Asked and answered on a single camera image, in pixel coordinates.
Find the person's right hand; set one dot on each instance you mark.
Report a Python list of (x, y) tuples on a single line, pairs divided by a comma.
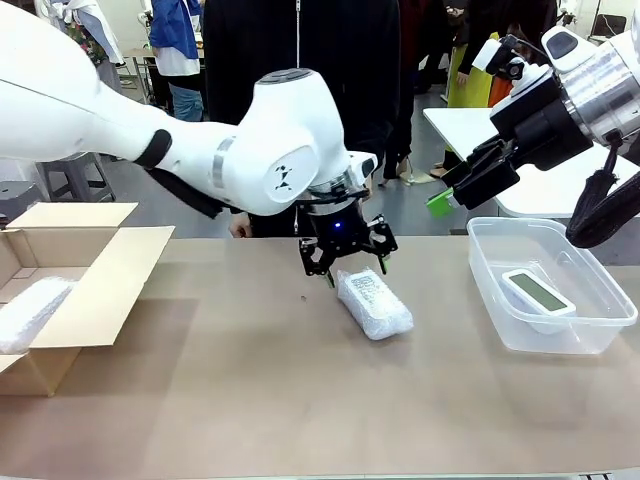
[(241, 226)]

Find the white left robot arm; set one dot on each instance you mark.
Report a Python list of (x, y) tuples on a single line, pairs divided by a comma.
[(150, 125)]

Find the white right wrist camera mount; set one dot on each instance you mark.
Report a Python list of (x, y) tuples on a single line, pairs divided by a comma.
[(505, 60)]

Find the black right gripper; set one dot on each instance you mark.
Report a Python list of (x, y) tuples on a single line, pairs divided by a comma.
[(545, 130)]

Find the bystander in dark clothes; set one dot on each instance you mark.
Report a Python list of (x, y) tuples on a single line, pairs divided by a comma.
[(430, 40)]

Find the unwrapped white digital clock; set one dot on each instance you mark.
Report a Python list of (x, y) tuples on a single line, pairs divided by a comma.
[(535, 292)]

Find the clear plastic container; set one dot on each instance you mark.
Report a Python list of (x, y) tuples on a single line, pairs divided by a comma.
[(590, 340)]

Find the grey metal stool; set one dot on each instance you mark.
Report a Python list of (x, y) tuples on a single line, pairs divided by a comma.
[(75, 172)]

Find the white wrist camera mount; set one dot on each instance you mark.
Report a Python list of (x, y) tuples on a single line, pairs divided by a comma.
[(362, 167), (505, 60)]

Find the brown cardboard box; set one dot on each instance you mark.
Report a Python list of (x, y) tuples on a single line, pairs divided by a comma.
[(100, 300)]

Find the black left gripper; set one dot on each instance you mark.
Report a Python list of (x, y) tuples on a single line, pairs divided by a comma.
[(337, 227)]

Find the bubble-wrapped clock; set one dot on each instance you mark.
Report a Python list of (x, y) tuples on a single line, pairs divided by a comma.
[(30, 310), (380, 310)]

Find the bystander in blue shirt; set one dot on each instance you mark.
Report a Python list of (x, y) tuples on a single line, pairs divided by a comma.
[(175, 40)]

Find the bystander in yellow skirt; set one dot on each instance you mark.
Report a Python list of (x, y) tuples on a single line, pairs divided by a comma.
[(472, 85)]

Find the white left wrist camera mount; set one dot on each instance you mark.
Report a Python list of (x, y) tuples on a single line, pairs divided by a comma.
[(362, 167)]

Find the person's torso in black hoodie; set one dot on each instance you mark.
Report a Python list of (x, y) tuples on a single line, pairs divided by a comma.
[(360, 60)]

